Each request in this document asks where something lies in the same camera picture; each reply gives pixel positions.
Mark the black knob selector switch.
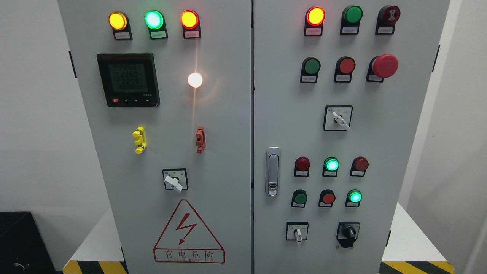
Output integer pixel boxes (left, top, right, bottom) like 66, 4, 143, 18
336, 221, 360, 248

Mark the red terminal connector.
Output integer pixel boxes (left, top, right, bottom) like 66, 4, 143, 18
195, 126, 206, 154

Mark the dark red lamp left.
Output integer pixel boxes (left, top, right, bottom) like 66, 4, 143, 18
294, 156, 311, 177

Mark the dark red lamp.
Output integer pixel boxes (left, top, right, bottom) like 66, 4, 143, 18
349, 156, 369, 177
294, 156, 311, 177

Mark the white lit pilot lamp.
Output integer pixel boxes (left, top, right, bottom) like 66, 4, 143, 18
187, 72, 203, 88

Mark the green push button lower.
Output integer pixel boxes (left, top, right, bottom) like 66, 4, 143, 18
291, 189, 308, 208

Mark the green push button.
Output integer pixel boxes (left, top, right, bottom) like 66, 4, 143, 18
340, 5, 363, 36
291, 189, 308, 208

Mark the green lit lamp middle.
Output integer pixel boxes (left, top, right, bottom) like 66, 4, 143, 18
322, 157, 340, 177

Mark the grey left cabinet door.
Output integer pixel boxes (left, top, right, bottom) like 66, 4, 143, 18
59, 0, 252, 274

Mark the grey cabinet door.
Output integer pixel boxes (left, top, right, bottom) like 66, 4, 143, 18
59, 0, 252, 274
253, 0, 450, 274

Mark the green push button second row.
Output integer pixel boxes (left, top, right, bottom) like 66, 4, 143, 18
300, 57, 321, 84

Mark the red push button lower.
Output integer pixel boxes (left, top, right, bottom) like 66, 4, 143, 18
318, 189, 336, 208

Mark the yellow terminal connector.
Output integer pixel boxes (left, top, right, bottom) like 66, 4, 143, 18
132, 126, 146, 155

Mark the grey right cabinet door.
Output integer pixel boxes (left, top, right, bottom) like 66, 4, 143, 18
253, 0, 450, 274

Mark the red electric danger sticker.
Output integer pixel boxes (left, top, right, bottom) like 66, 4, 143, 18
153, 199, 226, 264

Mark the dark red lamp right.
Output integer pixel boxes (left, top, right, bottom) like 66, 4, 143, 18
349, 156, 369, 177

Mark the red push button second row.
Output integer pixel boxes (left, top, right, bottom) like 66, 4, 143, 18
334, 56, 355, 83

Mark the green lit lamp lower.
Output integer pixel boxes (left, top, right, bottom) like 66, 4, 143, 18
345, 189, 363, 208

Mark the black digital power meter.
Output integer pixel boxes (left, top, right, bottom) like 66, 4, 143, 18
96, 53, 160, 107

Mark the red-rimmed lit indicator lamp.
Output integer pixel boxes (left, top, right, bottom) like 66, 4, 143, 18
180, 10, 201, 39

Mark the red lit lamp right door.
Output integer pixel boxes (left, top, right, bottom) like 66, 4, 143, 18
304, 6, 326, 37

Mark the green lit indicator lamp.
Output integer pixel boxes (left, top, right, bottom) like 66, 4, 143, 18
145, 10, 168, 40

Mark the red emergency stop mushroom button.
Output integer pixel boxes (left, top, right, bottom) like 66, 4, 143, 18
366, 54, 399, 83

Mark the green push button top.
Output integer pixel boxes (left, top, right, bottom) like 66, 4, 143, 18
340, 5, 363, 36

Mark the yellow indicator lamp top left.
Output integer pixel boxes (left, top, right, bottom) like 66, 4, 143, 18
108, 11, 133, 41

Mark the dark red buzzer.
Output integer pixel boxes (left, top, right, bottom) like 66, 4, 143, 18
375, 5, 401, 35

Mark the white platform with hazard stripes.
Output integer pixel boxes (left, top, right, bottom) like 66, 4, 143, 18
62, 204, 455, 274

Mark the black box lower left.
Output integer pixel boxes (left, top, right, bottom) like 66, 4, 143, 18
0, 212, 56, 274

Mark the silver door lock handle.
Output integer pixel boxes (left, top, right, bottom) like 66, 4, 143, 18
266, 147, 281, 197

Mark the white left selector switch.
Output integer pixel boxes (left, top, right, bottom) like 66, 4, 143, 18
162, 168, 189, 193

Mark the white selector switch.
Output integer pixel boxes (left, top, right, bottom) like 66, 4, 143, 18
323, 105, 353, 131
286, 221, 309, 242
162, 168, 189, 193

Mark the white upper right selector switch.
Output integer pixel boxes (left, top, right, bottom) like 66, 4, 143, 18
323, 105, 353, 131

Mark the white lower selector switch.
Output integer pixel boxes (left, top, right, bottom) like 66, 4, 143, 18
286, 221, 309, 242

